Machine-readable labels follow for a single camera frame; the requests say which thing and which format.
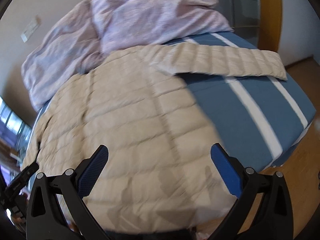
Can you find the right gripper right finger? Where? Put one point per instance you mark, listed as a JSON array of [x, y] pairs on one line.
[[230, 170]]

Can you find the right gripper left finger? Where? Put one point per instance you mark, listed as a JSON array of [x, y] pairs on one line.
[[89, 170]]

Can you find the beige quilted down jacket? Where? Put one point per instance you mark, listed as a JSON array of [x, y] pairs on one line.
[[159, 175]]

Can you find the blue white striped bedsheet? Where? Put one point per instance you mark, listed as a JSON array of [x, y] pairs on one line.
[[258, 118]]

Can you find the wooden glass wardrobe door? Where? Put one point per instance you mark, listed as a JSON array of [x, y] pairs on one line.
[[257, 21]]

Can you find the lilac floral duvet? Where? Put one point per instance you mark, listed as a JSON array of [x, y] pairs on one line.
[[85, 36]]

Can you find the white wall socket plate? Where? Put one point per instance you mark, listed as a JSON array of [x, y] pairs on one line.
[[30, 29]]

